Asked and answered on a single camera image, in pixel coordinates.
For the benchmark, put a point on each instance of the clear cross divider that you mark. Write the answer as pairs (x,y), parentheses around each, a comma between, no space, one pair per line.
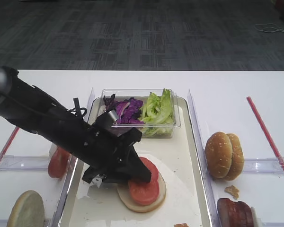
(274,166)
(23,163)

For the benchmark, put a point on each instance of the right long clear divider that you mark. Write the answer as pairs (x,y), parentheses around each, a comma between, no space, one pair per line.
(206,178)

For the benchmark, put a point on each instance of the remaining tomato slice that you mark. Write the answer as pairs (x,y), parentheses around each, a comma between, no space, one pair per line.
(59,162)

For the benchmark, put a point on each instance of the clear plastic salad container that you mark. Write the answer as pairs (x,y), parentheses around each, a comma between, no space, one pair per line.
(140,94)

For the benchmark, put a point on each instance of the white rectangular serving tray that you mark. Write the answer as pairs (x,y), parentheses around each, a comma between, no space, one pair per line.
(177,161)

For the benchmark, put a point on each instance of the bottom bun slice on tray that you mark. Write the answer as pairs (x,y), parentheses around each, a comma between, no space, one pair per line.
(124,195)

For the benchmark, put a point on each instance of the meat crumb on table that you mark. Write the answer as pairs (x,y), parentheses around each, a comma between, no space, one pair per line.
(233,191)

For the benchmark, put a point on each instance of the meat crumb on tray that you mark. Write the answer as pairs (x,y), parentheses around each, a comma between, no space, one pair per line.
(181,225)

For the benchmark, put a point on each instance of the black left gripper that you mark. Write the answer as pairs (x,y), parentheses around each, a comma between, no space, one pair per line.
(109,156)

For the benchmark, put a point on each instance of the left red tape strip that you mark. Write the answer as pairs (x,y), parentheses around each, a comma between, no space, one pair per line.
(8,143)

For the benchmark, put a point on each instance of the purple cabbage leaves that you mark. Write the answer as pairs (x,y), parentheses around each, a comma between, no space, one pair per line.
(128,111)

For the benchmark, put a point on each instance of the stack of meat patties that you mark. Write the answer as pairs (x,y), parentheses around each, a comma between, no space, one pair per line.
(234,214)

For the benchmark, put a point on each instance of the right red tape strip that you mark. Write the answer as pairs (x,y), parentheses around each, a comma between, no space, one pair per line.
(266,132)

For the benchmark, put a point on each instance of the green lettuce leaves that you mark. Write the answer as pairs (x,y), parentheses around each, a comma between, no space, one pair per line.
(157,110)

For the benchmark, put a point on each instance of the front sesame bun top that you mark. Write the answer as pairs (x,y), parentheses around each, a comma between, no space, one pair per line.
(218,153)

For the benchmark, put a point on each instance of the red tape strip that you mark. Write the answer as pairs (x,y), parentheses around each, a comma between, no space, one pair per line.
(8,143)
(266,132)

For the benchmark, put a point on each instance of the upper right clear cross divider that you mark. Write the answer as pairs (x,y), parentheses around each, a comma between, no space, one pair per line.
(274,166)

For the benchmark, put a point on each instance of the rear sesame bun top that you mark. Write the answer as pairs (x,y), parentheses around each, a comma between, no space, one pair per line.
(237,158)

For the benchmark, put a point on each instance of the sesame bun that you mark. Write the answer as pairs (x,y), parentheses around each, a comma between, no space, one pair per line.
(218,153)
(237,158)

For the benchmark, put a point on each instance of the tomato slice pair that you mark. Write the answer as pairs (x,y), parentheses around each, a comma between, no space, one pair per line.
(145,193)

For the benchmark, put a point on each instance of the long clear divider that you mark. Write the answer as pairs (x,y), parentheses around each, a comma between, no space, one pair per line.
(206,178)
(68,179)

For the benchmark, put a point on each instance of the upright bun slice left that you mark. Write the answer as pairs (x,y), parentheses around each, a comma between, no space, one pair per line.
(28,211)

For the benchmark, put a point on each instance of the upper left clear cross divider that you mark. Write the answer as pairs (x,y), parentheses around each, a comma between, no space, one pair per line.
(23,163)

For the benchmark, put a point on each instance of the left long clear divider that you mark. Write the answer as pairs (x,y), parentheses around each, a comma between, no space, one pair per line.
(68,179)

